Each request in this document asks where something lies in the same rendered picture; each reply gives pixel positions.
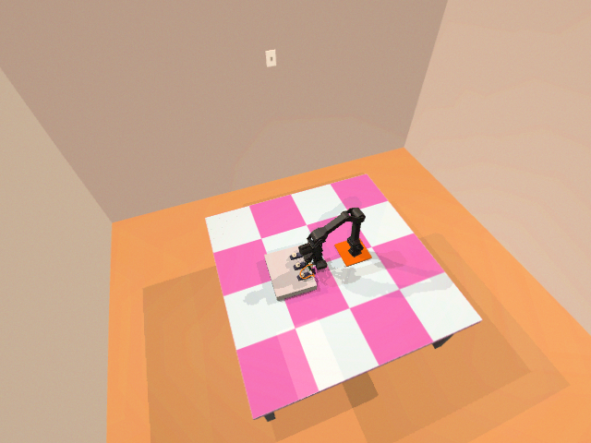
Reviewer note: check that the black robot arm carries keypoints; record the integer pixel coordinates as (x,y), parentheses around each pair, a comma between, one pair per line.
(320,235)

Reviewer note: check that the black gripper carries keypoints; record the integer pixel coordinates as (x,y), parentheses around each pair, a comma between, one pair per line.
(320,263)

